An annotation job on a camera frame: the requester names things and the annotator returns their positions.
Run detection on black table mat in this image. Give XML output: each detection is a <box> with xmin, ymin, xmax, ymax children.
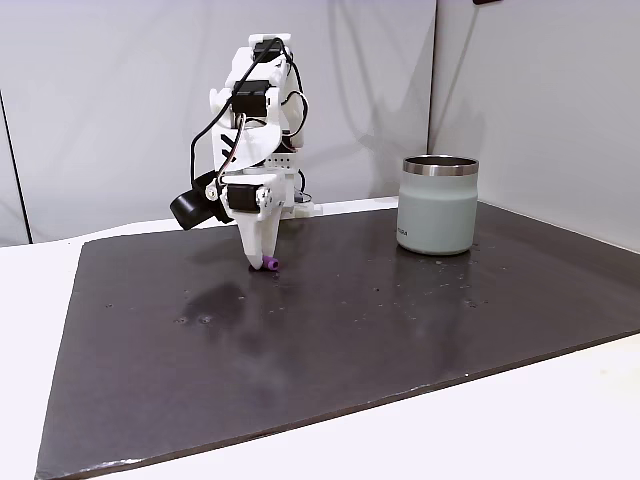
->
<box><xmin>33</xmin><ymin>199</ymin><xmax>640</xmax><ymax>480</ymax></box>

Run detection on black camera box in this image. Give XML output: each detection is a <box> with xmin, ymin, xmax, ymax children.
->
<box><xmin>169</xmin><ymin>169</ymin><xmax>227</xmax><ymax>232</ymax></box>

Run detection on pale green steel mug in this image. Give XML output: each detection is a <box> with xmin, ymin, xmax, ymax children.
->
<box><xmin>396</xmin><ymin>155</ymin><xmax>480</xmax><ymax>257</ymax></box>

